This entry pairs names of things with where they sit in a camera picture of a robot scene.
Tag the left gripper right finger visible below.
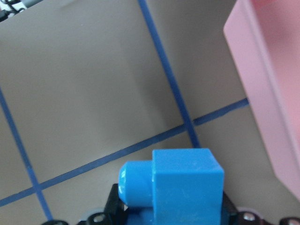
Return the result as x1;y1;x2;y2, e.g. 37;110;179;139
221;192;237;223

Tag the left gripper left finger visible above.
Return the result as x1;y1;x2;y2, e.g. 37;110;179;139
103;184;128;225

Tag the blue toy block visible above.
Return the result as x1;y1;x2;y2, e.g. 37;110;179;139
118;149;225;225

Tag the pink plastic box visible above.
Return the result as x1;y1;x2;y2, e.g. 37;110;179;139
223;0;300;198

